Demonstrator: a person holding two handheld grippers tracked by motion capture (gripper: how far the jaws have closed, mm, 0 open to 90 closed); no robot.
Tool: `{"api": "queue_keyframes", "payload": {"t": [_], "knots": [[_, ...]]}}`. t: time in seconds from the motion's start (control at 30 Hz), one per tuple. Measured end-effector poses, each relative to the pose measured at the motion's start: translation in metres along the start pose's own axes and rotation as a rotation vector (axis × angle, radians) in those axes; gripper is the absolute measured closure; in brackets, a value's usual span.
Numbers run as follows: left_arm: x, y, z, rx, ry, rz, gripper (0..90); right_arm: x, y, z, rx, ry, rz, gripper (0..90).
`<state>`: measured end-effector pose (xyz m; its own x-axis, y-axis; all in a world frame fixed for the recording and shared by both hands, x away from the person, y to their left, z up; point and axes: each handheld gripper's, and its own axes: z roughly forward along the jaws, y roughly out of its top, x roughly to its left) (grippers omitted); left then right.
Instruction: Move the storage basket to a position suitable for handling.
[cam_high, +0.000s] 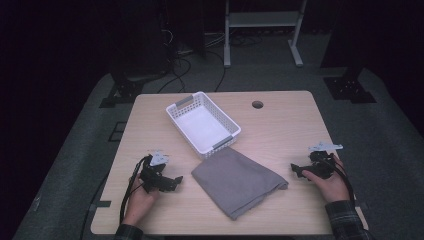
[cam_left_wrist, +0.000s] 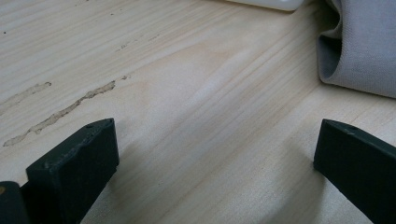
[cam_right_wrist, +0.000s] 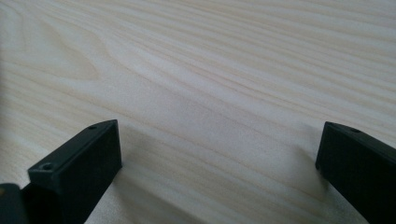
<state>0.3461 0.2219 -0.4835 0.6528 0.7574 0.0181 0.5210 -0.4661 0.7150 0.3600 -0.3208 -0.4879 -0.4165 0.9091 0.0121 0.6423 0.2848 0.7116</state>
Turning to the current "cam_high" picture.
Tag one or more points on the person's right hand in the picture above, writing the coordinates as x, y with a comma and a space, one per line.
328, 188

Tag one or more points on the person's left hand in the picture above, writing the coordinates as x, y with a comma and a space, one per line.
140, 203

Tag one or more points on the grey cloth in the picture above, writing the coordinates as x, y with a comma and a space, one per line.
233, 181

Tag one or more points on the white plastic basket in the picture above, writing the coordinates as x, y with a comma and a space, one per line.
203, 128

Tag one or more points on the white metal stand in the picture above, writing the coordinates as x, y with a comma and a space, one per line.
260, 19

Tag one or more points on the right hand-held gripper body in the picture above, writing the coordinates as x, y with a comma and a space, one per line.
321, 165

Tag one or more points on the black stand base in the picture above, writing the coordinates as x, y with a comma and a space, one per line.
125, 90
348, 88

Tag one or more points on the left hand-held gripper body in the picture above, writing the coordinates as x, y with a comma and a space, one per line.
151, 175

